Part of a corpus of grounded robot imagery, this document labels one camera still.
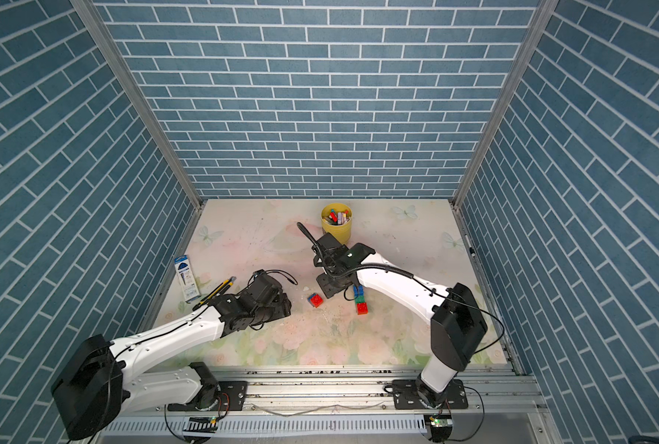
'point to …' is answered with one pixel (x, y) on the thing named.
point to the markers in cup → (338, 218)
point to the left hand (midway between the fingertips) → (291, 309)
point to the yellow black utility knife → (222, 289)
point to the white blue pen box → (186, 277)
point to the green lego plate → (360, 299)
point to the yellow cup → (341, 233)
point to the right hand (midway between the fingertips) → (333, 284)
